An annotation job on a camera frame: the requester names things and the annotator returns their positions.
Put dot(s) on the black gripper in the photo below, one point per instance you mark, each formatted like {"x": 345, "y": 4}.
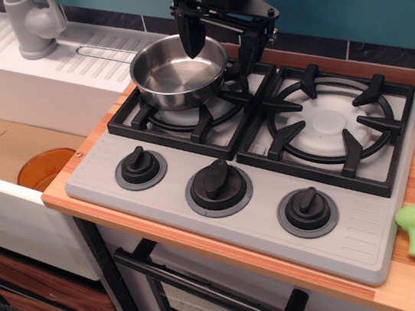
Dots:
{"x": 254, "y": 17}

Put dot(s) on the steel pan with wire handle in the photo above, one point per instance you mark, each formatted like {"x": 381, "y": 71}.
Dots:
{"x": 166, "y": 77}

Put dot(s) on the grey toy stove top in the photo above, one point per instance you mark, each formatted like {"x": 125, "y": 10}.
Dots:
{"x": 359, "y": 247}

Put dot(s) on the black left stove knob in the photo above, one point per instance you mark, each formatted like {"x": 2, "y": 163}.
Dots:
{"x": 140, "y": 170}

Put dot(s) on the black stove knob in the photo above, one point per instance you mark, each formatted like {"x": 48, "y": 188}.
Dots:
{"x": 219, "y": 190}
{"x": 140, "y": 170}
{"x": 308, "y": 213}

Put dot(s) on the black middle stove knob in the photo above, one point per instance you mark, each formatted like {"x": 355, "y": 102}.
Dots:
{"x": 219, "y": 190}

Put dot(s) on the black right stove knob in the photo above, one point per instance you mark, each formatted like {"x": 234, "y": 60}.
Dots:
{"x": 308, "y": 213}

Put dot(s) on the black left burner grate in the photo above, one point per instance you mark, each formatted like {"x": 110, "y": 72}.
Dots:
{"x": 214, "y": 129}

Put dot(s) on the black burner grate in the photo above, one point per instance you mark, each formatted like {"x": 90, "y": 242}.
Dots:
{"x": 342, "y": 131}
{"x": 214, "y": 129}

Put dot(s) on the black right burner grate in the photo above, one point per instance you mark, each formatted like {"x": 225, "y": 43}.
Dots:
{"x": 342, "y": 131}

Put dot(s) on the grey toy faucet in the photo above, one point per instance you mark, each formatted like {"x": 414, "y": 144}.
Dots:
{"x": 36, "y": 29}

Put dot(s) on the white toy sink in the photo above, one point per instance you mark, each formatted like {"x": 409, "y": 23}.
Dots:
{"x": 55, "y": 102}

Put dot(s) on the orange plastic plate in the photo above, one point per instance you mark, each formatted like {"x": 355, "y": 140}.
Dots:
{"x": 42, "y": 169}

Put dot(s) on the wooden drawer fronts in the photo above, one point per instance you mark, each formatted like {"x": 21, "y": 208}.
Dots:
{"x": 30, "y": 285}

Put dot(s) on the oven door with black handle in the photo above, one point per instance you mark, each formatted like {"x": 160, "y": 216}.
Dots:
{"x": 164, "y": 278}

